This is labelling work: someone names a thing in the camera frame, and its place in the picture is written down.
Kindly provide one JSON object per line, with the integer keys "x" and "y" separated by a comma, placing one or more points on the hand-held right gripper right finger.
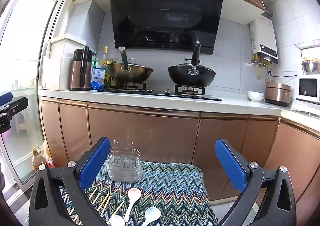
{"x": 230, "y": 163}

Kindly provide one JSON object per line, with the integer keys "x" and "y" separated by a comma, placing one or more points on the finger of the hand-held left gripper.
{"x": 6, "y": 97}
{"x": 17, "y": 104}

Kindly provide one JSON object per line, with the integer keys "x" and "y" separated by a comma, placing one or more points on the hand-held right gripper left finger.
{"x": 95, "y": 163}

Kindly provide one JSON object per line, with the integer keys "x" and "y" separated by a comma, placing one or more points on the clear utensil holder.
{"x": 125, "y": 168}

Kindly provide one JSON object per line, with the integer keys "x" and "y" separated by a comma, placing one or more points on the row of bamboo chopsticks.
{"x": 105, "y": 202}

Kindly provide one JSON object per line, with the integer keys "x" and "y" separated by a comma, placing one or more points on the white ceramic spoon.
{"x": 116, "y": 221}
{"x": 134, "y": 194}
{"x": 152, "y": 214}

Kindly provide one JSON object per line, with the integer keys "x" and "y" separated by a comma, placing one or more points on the plastic bag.
{"x": 50, "y": 163}

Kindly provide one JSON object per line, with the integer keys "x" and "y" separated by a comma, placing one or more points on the cooking oil bottle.
{"x": 37, "y": 161}

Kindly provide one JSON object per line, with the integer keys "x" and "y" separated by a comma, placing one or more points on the sliding glass door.
{"x": 25, "y": 40}

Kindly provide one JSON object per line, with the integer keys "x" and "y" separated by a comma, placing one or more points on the zigzag patterned cloth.
{"x": 170, "y": 186}

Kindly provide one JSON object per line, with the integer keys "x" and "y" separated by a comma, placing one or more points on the copper and black kettle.
{"x": 78, "y": 73}

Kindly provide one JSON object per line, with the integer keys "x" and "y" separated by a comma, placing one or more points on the white bowl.
{"x": 256, "y": 96}

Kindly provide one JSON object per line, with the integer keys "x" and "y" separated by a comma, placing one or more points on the blue and white salt bag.
{"x": 97, "y": 77}

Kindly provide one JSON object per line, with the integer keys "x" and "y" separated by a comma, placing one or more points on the copper rice cooker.
{"x": 277, "y": 93}

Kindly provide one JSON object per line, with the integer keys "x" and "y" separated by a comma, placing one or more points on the green bottle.
{"x": 95, "y": 62}

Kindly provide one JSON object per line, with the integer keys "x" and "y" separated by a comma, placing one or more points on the black wok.
{"x": 191, "y": 77}

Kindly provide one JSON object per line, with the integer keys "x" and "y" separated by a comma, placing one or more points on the black gas stove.
{"x": 160, "y": 92}

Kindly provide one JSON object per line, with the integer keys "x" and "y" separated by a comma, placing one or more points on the water heater pipes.
{"x": 260, "y": 70}

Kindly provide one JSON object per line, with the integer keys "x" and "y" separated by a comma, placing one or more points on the bronze wok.
{"x": 130, "y": 72}

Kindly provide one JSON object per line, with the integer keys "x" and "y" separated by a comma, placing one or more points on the yellow-capped oil bottle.
{"x": 106, "y": 52}

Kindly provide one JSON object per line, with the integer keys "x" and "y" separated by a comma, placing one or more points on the white microwave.
{"x": 308, "y": 89}

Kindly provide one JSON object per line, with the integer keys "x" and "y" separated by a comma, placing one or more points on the glass bowl with lid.
{"x": 310, "y": 65}

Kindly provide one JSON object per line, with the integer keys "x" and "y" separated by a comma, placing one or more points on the white water heater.
{"x": 263, "y": 38}

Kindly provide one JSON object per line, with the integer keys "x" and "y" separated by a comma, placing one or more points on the black range hood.
{"x": 165, "y": 15}

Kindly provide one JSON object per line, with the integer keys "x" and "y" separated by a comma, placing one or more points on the wall socket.
{"x": 114, "y": 61}

